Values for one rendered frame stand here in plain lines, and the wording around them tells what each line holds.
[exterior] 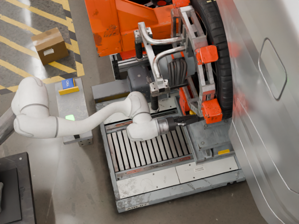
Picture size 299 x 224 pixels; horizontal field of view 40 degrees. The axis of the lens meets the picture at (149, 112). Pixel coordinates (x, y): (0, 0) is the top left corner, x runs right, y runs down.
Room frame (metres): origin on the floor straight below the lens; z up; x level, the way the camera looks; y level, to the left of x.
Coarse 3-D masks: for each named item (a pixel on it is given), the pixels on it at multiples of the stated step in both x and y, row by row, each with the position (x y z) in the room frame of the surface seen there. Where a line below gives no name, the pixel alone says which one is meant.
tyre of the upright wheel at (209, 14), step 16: (192, 0) 1.47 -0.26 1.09; (208, 0) 1.38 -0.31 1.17; (208, 16) 1.27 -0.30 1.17; (208, 32) 1.24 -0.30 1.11; (224, 32) 1.19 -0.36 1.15; (224, 48) 1.13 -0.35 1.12; (224, 64) 1.07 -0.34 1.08; (224, 80) 1.03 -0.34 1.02; (224, 96) 1.00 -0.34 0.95; (224, 112) 0.98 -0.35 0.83
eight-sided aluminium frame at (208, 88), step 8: (176, 8) 1.45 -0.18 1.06; (184, 8) 1.39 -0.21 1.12; (192, 8) 1.39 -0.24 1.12; (176, 16) 1.45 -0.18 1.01; (184, 16) 1.34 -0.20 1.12; (192, 16) 1.34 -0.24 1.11; (184, 24) 1.32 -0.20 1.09; (192, 32) 1.24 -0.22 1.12; (200, 32) 1.23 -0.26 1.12; (192, 40) 1.19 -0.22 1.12; (200, 40) 1.19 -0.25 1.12; (208, 64) 1.11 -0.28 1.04; (200, 72) 1.08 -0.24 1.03; (208, 72) 1.09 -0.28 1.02; (200, 80) 1.06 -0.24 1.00; (208, 80) 1.07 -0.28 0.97; (184, 88) 1.28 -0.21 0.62; (192, 88) 1.28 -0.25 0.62; (200, 88) 1.04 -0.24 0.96; (208, 88) 1.03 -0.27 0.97; (200, 96) 1.04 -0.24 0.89; (208, 96) 1.05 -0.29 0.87; (192, 104) 1.14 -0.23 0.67; (200, 104) 1.03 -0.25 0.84; (200, 112) 1.02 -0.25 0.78
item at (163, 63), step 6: (174, 54) 1.29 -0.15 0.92; (180, 54) 1.28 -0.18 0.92; (186, 54) 1.28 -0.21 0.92; (162, 60) 1.26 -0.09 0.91; (168, 60) 1.25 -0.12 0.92; (186, 60) 1.25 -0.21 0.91; (192, 60) 1.25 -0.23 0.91; (162, 66) 1.23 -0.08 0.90; (192, 66) 1.23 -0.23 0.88; (162, 72) 1.21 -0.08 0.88; (168, 72) 1.21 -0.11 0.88; (174, 72) 1.21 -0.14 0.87; (186, 72) 1.22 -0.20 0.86; (192, 72) 1.22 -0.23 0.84; (168, 78) 1.21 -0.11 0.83
